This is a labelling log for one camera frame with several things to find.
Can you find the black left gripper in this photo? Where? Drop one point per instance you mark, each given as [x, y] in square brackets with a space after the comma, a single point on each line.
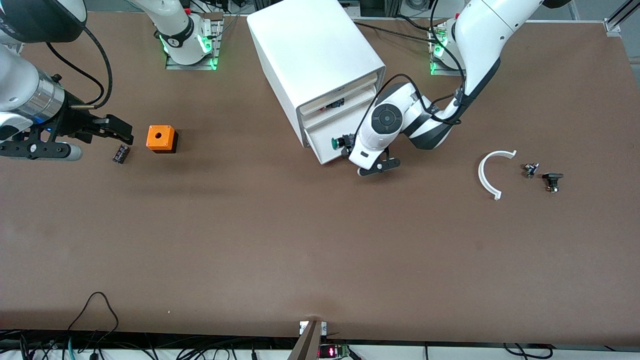
[350, 143]

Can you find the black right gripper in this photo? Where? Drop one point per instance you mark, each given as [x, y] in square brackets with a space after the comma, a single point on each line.
[73, 122]

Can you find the green push button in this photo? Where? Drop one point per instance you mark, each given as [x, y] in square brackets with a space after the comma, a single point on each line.
[336, 143]

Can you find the white lowest cabinet drawer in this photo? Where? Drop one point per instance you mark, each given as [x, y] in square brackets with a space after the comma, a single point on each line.
[325, 152]

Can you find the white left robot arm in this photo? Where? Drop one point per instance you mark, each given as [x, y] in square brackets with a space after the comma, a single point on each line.
[385, 120]

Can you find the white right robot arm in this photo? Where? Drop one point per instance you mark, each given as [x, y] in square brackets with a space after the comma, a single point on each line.
[20, 85]

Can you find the orange button box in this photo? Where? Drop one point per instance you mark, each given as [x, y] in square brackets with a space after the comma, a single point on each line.
[160, 136]

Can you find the black part inside drawer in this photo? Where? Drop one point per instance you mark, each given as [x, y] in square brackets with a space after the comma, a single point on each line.
[334, 104]

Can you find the white middle cabinet drawer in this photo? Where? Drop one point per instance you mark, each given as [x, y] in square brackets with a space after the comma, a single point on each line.
[350, 102]

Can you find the white uppermost cabinet drawer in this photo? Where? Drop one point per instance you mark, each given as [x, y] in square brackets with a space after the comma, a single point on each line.
[357, 82]

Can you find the white drawer cabinet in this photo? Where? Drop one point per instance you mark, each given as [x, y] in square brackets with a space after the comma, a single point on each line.
[310, 45]

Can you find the small black terminal block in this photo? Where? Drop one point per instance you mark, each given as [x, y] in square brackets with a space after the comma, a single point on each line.
[120, 153]

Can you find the red lit electronics board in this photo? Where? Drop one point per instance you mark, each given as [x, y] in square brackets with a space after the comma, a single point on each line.
[332, 351]

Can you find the black contact block part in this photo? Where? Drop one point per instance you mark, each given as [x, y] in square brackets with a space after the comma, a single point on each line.
[552, 180]

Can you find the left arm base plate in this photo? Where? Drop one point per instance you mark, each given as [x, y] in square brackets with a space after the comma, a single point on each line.
[440, 71]

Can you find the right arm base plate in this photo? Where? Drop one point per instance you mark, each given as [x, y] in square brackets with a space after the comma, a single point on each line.
[216, 50]

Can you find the white curved plastic bracket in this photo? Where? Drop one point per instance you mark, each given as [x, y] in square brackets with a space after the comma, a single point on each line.
[482, 177]

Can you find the small metal switch part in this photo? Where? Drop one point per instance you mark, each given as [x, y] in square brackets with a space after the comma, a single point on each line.
[530, 170]

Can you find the grey camera post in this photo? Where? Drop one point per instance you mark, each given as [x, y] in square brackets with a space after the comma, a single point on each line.
[307, 345]

